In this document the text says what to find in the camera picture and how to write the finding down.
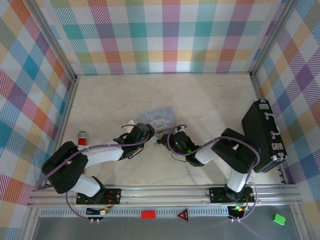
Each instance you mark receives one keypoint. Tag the small black padlock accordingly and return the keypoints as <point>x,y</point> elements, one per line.
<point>157,143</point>

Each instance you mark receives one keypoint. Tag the lavender patterned pouch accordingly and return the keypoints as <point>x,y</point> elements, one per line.
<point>160,116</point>

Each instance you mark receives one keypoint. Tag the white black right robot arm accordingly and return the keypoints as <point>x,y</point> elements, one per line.
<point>235,152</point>

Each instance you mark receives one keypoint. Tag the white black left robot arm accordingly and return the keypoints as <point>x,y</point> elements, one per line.
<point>65,170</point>

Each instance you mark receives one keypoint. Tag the red toy microphone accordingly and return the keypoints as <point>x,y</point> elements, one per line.
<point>83,137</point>

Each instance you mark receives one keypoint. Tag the red black triangle sign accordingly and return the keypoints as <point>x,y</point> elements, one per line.
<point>183,215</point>

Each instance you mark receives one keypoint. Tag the red toy block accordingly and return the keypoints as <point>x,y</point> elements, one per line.
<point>148,215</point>

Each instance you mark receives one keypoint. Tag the black briefcase with metal latches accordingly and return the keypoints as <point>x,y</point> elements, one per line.
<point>262,125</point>

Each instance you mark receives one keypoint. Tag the green yellow power connector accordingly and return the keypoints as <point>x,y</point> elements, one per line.
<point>238,208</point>
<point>105,212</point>

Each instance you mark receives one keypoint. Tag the green toy block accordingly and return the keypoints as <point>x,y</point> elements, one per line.
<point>279,219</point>

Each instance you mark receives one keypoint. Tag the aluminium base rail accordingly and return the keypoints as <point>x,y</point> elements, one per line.
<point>162,195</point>

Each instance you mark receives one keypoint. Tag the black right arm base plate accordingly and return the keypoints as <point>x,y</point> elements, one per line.
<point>216,195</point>

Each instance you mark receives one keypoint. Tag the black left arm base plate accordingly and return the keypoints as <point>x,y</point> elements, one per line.
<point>113,196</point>

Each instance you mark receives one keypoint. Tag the aluminium frame post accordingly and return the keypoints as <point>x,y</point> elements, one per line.
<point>53,40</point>
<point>272,37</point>

